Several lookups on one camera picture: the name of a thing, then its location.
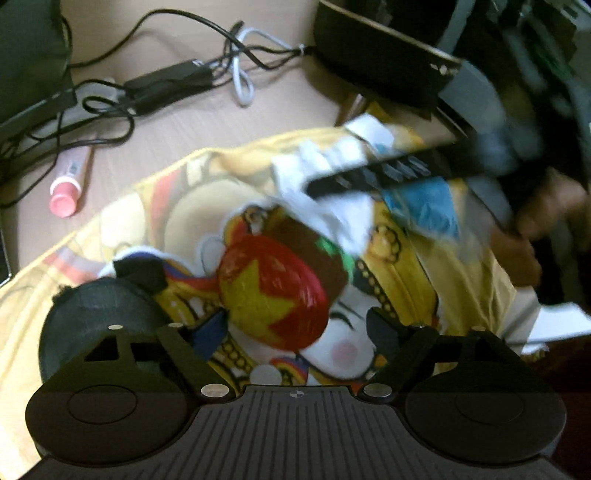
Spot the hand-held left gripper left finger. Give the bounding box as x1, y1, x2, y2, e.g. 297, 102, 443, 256
60, 310, 234, 401

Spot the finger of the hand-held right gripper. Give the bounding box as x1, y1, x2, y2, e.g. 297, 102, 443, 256
305, 138, 491, 200

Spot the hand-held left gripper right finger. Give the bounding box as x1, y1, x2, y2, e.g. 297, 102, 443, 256
362, 307, 511, 401

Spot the red yellow crocheted toy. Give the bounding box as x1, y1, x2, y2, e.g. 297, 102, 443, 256
217, 217, 356, 352

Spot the person's right hand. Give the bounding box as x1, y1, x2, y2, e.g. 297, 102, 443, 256
490, 170, 579, 288

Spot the folded white paper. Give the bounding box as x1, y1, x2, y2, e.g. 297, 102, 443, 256
344, 115, 393, 145

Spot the grey box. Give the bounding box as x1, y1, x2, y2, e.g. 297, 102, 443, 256
438, 60, 509, 139

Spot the dark cluttered shelf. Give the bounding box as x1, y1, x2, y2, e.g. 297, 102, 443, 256
462, 0, 591, 93

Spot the blue black knee pad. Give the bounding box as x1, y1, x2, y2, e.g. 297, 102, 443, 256
39, 258, 185, 384

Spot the black round appliance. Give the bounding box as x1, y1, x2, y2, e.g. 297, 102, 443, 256
314, 0, 462, 118

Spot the yellow printed cartoon cloth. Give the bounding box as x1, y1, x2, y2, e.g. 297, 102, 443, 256
0, 127, 522, 467

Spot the white paper sheet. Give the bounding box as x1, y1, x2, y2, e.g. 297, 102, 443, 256
508, 286, 591, 356

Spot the dark red cloth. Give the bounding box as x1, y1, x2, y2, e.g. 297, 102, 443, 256
522, 342, 591, 480

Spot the pink tube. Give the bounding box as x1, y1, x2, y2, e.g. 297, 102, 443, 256
48, 138, 95, 217

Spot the black keyboard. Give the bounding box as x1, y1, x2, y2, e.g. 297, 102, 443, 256
0, 226, 12, 282

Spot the black power adapter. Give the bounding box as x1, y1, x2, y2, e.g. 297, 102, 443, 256
122, 60, 215, 116

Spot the grey power strip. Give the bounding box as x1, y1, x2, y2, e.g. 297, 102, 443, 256
28, 78, 127, 139

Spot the black computer monitor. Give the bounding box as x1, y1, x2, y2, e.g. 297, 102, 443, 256
0, 0, 77, 139

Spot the white cable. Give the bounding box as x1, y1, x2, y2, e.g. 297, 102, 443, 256
231, 28, 305, 107

